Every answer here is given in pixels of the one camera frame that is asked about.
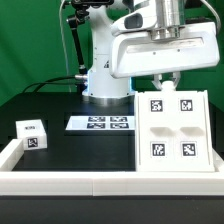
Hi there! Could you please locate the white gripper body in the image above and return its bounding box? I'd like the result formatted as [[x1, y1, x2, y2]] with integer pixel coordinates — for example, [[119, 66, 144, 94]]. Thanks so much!
[[110, 22, 220, 78]]

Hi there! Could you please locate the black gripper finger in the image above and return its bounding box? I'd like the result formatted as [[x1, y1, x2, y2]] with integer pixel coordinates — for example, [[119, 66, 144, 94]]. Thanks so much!
[[152, 74, 162, 90], [172, 71, 181, 87]]

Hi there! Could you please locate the white cabinet body box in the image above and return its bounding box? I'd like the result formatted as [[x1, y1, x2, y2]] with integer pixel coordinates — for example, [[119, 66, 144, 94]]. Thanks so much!
[[134, 81, 215, 172]]

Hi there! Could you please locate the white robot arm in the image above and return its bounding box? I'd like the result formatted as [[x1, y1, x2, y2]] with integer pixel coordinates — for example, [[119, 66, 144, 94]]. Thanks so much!
[[83, 0, 221, 105]]

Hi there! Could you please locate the white cabinet top block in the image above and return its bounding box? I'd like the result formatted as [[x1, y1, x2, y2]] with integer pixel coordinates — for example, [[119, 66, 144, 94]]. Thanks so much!
[[16, 119, 47, 150]]

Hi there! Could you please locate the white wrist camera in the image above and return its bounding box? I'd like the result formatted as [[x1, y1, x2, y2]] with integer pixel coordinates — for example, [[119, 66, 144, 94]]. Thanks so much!
[[111, 13, 157, 36]]

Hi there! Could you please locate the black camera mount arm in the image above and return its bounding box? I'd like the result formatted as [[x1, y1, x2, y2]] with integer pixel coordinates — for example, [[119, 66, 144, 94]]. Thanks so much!
[[63, 0, 114, 94]]

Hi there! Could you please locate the white thin cable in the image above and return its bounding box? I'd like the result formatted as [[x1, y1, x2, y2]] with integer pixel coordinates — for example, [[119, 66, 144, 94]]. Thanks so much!
[[58, 0, 73, 94]]

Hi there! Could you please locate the white marker base plate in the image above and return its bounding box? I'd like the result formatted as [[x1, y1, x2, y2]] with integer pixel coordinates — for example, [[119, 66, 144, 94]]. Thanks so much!
[[66, 116, 135, 131]]

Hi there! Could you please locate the black cable bundle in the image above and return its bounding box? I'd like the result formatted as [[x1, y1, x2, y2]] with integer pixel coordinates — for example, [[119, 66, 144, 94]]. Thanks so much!
[[22, 75, 84, 94]]

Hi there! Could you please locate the white u-shaped obstacle frame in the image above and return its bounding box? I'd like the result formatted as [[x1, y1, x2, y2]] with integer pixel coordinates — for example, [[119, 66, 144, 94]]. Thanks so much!
[[0, 139, 224, 196]]

